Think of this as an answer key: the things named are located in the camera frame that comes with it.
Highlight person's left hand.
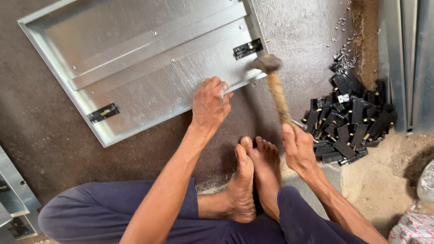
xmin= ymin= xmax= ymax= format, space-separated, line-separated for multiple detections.
xmin=191 ymin=76 xmax=234 ymax=135

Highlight dark blue trousers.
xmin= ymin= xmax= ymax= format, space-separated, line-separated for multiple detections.
xmin=38 ymin=177 xmax=370 ymax=244

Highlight leaning galvanized metal sheets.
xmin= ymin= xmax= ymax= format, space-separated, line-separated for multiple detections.
xmin=377 ymin=0 xmax=434 ymax=135

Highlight hammer with wooden handle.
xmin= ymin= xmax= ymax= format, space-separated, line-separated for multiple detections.
xmin=252 ymin=54 xmax=296 ymax=131

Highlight person's left foot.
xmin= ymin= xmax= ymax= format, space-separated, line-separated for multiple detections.
xmin=225 ymin=144 xmax=257 ymax=224

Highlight clear plastic bag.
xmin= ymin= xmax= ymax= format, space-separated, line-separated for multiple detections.
xmin=416 ymin=159 xmax=434 ymax=203

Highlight scattered small metal rivets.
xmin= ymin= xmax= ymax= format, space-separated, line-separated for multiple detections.
xmin=325 ymin=0 xmax=361 ymax=73

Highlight red and white printed packet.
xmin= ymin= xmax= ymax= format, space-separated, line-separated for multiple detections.
xmin=388 ymin=212 xmax=434 ymax=244

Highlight person's right foot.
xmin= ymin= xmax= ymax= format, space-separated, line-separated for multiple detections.
xmin=240 ymin=136 xmax=283 ymax=222

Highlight pile of black latches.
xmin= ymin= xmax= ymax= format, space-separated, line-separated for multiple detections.
xmin=301 ymin=51 xmax=397 ymax=167

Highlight person's right hand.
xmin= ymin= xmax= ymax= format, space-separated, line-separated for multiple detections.
xmin=281 ymin=123 xmax=320 ymax=177

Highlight galvanized sheet metal door panel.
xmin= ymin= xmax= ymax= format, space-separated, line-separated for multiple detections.
xmin=17 ymin=0 xmax=270 ymax=148

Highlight person's foot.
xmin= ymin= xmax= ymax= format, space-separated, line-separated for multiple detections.
xmin=225 ymin=144 xmax=257 ymax=224
xmin=240 ymin=136 xmax=283 ymax=222

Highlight stack of metal door panels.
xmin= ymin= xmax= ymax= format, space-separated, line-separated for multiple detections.
xmin=0 ymin=146 xmax=43 ymax=242

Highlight black latch with brass bolt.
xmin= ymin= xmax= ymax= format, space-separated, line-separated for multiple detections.
xmin=233 ymin=38 xmax=264 ymax=60
xmin=87 ymin=103 xmax=120 ymax=124

